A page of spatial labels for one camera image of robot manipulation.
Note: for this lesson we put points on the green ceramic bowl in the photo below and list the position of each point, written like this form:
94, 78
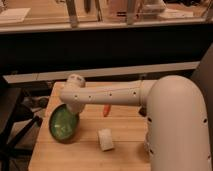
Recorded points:
63, 124

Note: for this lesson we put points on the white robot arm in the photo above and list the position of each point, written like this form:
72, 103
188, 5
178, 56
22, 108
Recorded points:
178, 131

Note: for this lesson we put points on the orange carrot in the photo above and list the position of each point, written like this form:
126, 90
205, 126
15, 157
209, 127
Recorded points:
106, 110

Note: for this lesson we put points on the black rectangular object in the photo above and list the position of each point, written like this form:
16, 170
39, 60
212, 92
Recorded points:
142, 111

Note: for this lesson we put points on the white sponge block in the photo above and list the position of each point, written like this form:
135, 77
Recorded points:
105, 139

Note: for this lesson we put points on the wooden table frame background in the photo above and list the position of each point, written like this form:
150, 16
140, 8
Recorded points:
24, 16

